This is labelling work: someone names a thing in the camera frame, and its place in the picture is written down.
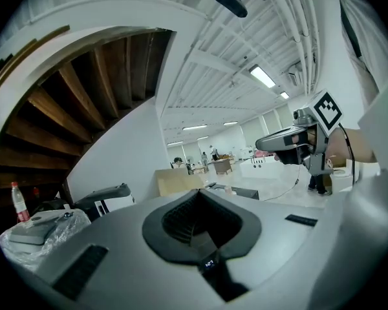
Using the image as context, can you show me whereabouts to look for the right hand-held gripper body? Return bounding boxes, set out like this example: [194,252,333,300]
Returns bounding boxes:
[293,88,344,178]

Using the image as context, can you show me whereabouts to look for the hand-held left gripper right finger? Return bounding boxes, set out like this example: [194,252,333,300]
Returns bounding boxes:
[197,169,388,310]

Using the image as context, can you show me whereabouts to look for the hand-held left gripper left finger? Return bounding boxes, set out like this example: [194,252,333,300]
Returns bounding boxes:
[35,189,227,310]

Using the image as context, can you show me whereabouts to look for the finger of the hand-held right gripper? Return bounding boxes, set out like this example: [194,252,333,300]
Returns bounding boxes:
[274,148,303,166]
[255,127,312,152]

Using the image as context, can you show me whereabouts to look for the person's right forearm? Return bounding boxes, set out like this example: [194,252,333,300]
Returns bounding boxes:
[325,127,379,171]

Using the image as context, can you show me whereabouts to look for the white box with black dots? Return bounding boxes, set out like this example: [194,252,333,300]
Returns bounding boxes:
[239,158,287,181]

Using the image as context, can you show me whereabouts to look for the white and black air purifier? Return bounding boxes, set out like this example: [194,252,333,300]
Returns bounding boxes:
[74,182,137,221]

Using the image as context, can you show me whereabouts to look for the brown wooden cabinet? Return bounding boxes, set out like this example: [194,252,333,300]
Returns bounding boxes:
[212,158,234,176]

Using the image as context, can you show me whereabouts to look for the black table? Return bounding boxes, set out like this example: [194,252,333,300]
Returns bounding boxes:
[205,181,260,202]

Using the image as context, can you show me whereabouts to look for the person's light shirt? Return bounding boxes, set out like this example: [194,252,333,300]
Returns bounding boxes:
[336,0,388,174]

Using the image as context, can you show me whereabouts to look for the open cardboard box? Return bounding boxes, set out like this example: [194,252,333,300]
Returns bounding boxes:
[154,167,205,197]

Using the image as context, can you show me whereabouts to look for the plastic-wrapped appliance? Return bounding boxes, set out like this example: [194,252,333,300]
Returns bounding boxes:
[0,207,92,273]

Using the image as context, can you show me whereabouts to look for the white ceiling pipes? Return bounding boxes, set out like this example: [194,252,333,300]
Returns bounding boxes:
[271,0,321,96]

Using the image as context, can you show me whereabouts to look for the red label water bottle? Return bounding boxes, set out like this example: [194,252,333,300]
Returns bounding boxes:
[10,181,31,224]

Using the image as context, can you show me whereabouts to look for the wooden staircase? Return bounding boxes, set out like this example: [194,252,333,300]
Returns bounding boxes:
[0,24,177,206]

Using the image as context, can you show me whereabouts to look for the black floor cable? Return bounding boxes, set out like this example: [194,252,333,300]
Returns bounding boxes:
[264,165,302,203]

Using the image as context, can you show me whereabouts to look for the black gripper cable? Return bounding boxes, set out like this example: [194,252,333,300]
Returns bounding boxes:
[338,123,356,187]

